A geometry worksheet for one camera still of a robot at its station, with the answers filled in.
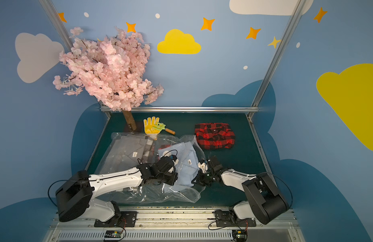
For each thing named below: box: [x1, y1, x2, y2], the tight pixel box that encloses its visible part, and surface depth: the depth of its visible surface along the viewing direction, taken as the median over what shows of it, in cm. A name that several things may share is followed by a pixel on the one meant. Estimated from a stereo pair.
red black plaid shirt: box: [194, 122, 236, 150], surface depth 107 cm
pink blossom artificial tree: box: [52, 26, 164, 131], surface depth 70 cm
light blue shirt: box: [158, 141, 201, 187], surface depth 92 cm
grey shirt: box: [100, 135, 148, 174], surface depth 93 cm
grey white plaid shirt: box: [141, 135, 155, 164], surface depth 100 cm
